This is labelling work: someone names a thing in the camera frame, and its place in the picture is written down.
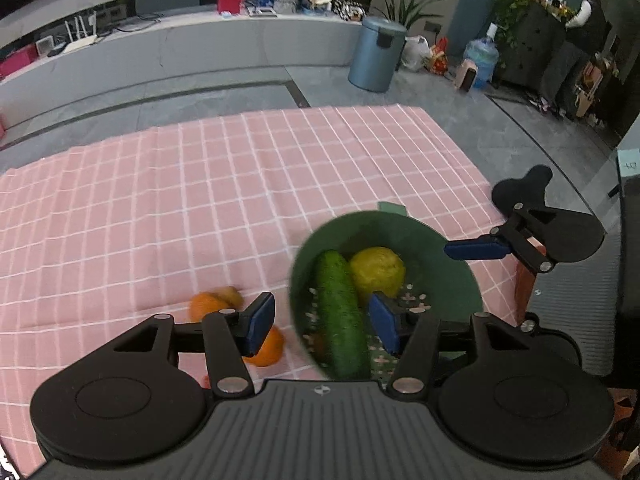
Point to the red shopping bag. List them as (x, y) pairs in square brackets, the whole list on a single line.
[(439, 60)]

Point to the yellow lemon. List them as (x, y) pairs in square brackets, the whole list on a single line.
[(375, 270)]

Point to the grey curved counter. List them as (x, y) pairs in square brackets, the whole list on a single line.
[(200, 50)]

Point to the green sticky note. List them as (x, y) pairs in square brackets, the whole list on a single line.
[(629, 162)]

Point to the grey-blue pedal trash bin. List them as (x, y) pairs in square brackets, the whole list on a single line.
[(372, 55)]

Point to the blue water jug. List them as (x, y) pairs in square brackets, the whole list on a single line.
[(482, 57)]

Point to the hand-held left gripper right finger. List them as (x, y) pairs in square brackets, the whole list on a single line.
[(384, 322)]

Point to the long red box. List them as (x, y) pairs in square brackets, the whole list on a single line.
[(17, 60)]

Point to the white router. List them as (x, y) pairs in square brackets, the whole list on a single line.
[(80, 42)]

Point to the green strainer bowl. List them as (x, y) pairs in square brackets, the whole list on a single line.
[(390, 230)]

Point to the small brown kiwi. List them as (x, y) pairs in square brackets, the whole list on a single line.
[(231, 296)]

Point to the green cucumber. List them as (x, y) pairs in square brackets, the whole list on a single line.
[(340, 310)]

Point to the black and white patterned bag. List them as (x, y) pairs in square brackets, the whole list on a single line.
[(350, 10)]

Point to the small brown-orange fruit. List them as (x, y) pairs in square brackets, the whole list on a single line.
[(316, 346)]

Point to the small white device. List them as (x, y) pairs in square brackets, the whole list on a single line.
[(44, 46)]

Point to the orange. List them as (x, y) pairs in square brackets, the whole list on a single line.
[(271, 350), (205, 306)]

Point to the grey mesh chair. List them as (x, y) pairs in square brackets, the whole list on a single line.
[(575, 310)]

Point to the small pink box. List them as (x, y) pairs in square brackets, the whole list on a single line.
[(467, 75)]

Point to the wooden stool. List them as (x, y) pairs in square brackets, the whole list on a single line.
[(587, 90)]

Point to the white plastic bag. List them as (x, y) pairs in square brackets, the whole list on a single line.
[(415, 52)]

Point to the pink checked tablecloth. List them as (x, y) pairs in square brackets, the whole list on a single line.
[(200, 185)]

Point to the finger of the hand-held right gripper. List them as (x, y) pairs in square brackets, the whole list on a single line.
[(475, 249)]

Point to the small red fruit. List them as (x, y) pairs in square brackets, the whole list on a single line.
[(206, 381)]

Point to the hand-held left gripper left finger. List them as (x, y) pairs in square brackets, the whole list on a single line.
[(260, 322)]

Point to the spiky green potted plant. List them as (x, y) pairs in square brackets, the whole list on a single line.
[(400, 5)]

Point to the dark cabinet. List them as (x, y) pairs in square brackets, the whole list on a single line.
[(537, 45)]

